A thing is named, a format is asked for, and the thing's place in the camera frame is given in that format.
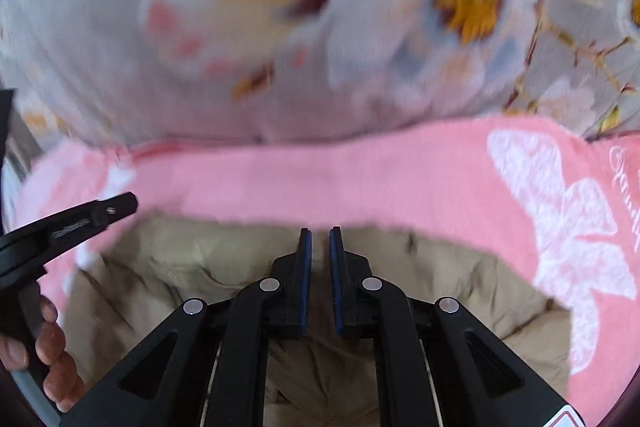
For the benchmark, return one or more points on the beige puffer jacket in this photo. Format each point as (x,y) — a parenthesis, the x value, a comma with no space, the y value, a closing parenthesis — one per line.
(165,257)

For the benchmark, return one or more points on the pink butterfly print blanket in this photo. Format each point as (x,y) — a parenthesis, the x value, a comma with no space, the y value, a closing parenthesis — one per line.
(350,177)

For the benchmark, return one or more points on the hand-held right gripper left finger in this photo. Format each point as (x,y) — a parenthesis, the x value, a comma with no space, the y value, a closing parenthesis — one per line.
(305,292)

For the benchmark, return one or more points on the person's left hand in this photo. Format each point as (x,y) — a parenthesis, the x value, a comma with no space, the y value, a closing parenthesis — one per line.
(55,347)

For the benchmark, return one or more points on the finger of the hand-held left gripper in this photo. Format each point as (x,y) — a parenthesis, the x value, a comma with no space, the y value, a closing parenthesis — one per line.
(100,216)

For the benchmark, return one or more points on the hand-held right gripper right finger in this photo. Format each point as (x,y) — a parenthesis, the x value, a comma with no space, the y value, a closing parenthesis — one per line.
(335,292)

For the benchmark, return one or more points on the grey floral quilt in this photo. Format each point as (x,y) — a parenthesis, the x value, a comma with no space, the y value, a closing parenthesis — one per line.
(200,32)

